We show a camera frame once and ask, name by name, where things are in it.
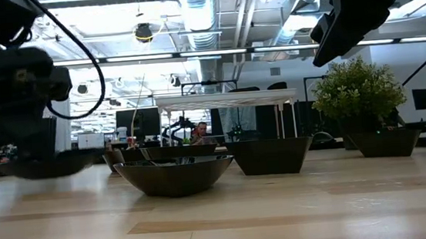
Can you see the black computer monitor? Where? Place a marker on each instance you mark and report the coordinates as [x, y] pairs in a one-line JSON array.
[[149, 123]]

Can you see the black leaf mini plate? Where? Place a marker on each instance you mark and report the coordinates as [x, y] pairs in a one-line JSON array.
[[175, 179]]

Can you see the person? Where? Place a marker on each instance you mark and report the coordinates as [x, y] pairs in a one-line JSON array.
[[202, 130]]

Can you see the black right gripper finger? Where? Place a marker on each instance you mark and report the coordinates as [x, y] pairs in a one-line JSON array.
[[358, 14], [322, 28]]

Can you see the black ceiling spot lamp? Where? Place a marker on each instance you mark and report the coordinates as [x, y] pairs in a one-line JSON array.
[[143, 32]]

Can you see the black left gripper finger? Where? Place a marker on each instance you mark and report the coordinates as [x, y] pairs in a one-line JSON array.
[[44, 155], [8, 160]]

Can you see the long ceiling light strip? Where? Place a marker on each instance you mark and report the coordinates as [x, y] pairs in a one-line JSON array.
[[142, 57]]

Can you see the black partition panel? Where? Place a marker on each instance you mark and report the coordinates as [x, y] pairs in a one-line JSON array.
[[267, 122]]

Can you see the black teardrop mini plate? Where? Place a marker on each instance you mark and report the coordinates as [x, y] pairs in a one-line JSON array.
[[277, 86]]

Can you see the black background robot arm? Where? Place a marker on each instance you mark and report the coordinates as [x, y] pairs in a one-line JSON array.
[[175, 126]]

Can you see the black pointed oval mini plate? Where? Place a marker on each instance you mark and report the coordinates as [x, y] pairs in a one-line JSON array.
[[66, 166], [244, 89]]

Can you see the small green potted plant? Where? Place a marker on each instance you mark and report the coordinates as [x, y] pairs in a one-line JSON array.
[[357, 91]]

